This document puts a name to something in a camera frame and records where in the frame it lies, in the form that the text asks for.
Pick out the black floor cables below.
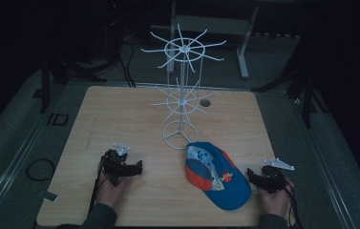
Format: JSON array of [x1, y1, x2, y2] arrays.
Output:
[[116, 34, 138, 89]]

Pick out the left hand-held gripper cable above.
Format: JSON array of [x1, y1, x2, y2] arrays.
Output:
[[87, 170, 109, 215]]

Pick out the right hand-held gripper cable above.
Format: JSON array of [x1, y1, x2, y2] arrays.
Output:
[[283, 182, 305, 229]]

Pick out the white metal desk frame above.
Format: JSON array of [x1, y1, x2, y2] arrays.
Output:
[[166, 0, 261, 80]]

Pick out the black tripod stand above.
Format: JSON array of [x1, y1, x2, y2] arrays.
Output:
[[39, 52, 108, 115], [251, 41, 331, 129]]

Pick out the person's left hand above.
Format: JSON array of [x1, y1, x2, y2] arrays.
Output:
[[95, 161, 130, 208]]

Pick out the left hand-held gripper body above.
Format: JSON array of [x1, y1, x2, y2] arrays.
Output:
[[100, 142, 135, 188]]

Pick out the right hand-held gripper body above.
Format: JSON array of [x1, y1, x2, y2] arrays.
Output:
[[258, 157, 295, 195]]

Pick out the white wire hanger rack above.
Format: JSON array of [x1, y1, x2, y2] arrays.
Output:
[[140, 23, 228, 151]]

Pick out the grey tape piece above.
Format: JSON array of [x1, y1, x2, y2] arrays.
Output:
[[41, 190, 59, 203]]

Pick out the blue and red cap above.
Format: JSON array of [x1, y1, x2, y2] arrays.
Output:
[[184, 141, 253, 212]]

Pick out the person's right hand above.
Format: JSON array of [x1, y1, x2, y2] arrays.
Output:
[[258, 177, 295, 219]]

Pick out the hand-held gripper cable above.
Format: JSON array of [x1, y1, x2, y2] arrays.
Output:
[[283, 182, 305, 229], [87, 170, 109, 215]]

